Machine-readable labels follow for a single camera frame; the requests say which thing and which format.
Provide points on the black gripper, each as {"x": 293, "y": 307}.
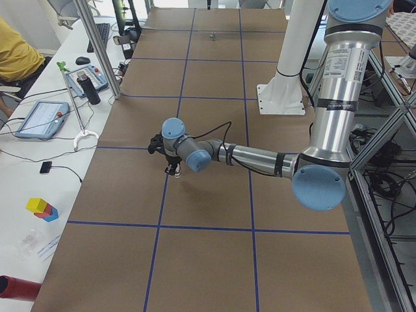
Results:
{"x": 171, "y": 161}

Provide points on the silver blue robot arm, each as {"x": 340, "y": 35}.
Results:
{"x": 318, "y": 172}

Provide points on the black water bottle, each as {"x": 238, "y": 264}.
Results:
{"x": 88, "y": 88}

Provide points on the blue toy block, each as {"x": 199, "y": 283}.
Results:
{"x": 53, "y": 216}

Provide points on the small black puck device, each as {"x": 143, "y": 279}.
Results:
{"x": 45, "y": 167}

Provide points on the red toy block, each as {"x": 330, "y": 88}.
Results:
{"x": 48, "y": 211}

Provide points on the near blue teach pendant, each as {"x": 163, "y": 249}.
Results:
{"x": 43, "y": 120}

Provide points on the yellow toy block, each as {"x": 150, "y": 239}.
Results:
{"x": 36, "y": 205}

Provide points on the black computer mouse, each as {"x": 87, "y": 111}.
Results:
{"x": 82, "y": 60}

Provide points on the black keyboard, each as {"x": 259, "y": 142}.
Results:
{"x": 103, "y": 30}

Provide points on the person in yellow shirt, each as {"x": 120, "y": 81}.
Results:
{"x": 21, "y": 64}

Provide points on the red cylinder tube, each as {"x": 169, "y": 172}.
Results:
{"x": 19, "y": 289}

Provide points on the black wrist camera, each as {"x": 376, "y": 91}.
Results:
{"x": 156, "y": 145}

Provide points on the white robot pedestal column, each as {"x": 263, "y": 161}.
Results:
{"x": 283, "y": 93}

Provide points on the aluminium frame post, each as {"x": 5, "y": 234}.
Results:
{"x": 101, "y": 53}

